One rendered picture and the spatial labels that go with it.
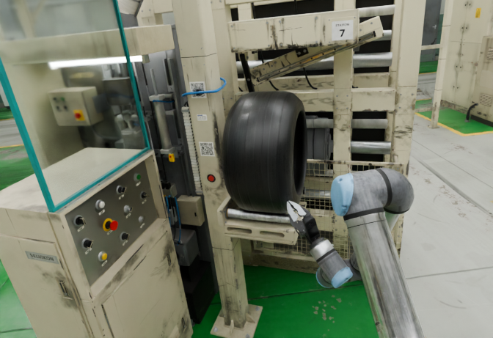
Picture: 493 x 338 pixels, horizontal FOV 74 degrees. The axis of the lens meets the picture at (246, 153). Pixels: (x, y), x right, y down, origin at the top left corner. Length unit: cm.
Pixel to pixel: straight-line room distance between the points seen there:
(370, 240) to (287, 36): 102
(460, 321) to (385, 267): 159
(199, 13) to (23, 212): 99
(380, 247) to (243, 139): 67
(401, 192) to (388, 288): 27
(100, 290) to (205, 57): 102
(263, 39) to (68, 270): 126
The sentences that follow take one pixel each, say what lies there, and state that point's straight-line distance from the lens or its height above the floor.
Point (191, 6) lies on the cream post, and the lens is 149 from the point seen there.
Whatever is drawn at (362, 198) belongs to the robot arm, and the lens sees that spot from 97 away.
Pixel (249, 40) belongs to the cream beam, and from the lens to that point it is 168.
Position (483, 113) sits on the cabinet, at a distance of 608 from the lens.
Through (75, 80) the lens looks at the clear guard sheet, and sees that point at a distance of 129.
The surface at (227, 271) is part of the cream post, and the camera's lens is 199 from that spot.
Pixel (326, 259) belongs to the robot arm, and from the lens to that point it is 136.
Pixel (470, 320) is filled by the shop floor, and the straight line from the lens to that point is 257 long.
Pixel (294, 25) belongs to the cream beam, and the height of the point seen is 174.
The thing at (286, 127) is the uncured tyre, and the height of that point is 137.
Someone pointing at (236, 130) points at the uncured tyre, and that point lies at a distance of 135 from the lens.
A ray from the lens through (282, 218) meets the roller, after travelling 156.
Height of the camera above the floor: 178
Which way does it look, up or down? 22 degrees down
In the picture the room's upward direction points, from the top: 6 degrees counter-clockwise
